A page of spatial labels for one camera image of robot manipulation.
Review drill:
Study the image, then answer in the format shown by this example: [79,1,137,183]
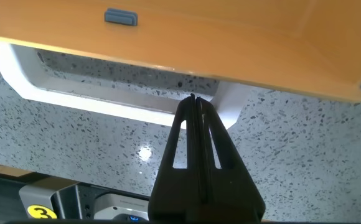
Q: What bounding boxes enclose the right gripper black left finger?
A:
[148,93,204,223]

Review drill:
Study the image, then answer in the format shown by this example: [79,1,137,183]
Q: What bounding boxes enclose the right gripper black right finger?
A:
[197,96,266,223]

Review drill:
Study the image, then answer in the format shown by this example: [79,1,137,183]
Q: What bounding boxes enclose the yellow drawer with white handle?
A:
[0,0,361,130]

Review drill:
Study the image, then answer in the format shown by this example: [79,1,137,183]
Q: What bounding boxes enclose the grey black robot base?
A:
[0,161,152,224]

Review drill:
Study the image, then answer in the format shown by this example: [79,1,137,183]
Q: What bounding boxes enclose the small grey plastic clip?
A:
[104,7,139,27]

